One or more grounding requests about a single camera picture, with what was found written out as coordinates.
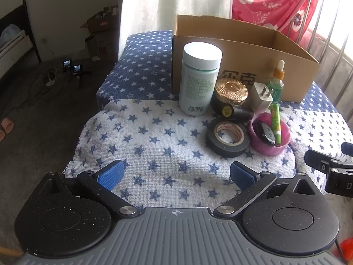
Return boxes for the dark bed frame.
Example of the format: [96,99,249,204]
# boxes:
[0,0,42,64]

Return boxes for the wooden rod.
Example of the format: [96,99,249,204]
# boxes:
[0,247,23,258]

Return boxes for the black tape roll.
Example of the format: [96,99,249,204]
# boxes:
[205,116,251,158]

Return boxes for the light bedding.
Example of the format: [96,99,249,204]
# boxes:
[0,23,31,78]

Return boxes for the pink tape roll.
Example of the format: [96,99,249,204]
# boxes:
[247,112,291,155]

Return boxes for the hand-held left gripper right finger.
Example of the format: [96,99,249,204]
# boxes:
[214,161,317,218]

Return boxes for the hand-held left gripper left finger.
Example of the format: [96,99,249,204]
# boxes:
[36,160,140,218]

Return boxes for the pink floral cloth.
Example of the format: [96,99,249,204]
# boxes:
[230,0,322,43]

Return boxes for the green lip balm tube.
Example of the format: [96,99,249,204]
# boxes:
[270,103,282,144]

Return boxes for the green dropper bottle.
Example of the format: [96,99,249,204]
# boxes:
[267,60,286,104]

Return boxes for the white charger plug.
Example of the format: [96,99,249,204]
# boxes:
[244,82,274,114]

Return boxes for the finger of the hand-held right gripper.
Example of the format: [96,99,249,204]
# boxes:
[304,149,342,176]
[341,141,353,157]

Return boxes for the red plastic object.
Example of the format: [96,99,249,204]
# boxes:
[338,240,353,263]

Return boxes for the white star-print towel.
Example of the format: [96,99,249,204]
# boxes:
[65,99,353,208]

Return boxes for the black cables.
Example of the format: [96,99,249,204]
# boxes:
[0,66,67,122]

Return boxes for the black jar with gold lid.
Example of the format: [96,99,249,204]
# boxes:
[211,78,249,114]

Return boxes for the black key fob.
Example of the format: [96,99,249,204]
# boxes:
[255,122,277,145]

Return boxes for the printed brown cardboard box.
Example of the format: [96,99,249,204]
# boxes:
[171,14,321,104]

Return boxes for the open cardboard carton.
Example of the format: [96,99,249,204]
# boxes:
[85,32,117,58]
[81,6,119,34]

